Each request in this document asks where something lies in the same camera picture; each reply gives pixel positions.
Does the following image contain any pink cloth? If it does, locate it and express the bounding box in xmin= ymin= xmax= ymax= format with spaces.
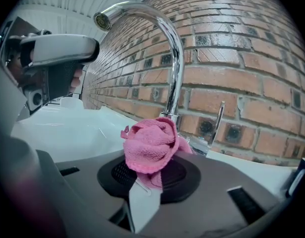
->
xmin=121 ymin=117 xmax=192 ymax=190

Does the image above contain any chrome faucet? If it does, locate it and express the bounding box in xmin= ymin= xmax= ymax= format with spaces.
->
xmin=93 ymin=1 xmax=226 ymax=157

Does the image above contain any white pump bottle blue top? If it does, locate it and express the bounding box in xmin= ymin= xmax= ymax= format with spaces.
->
xmin=286 ymin=157 xmax=305 ymax=198

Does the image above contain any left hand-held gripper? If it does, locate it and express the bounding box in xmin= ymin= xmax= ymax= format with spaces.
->
xmin=7 ymin=29 xmax=101 ymax=117

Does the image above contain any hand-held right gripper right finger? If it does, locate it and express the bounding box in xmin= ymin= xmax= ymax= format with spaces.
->
xmin=134 ymin=152 xmax=282 ymax=238

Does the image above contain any white sink basin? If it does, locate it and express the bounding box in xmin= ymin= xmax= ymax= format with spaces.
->
xmin=10 ymin=103 xmax=302 ymax=200

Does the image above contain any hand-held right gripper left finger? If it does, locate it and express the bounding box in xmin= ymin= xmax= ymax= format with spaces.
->
xmin=35 ymin=149 xmax=138 ymax=238

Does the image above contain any person's left hand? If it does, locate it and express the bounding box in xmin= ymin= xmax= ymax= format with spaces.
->
xmin=43 ymin=61 xmax=83 ymax=101

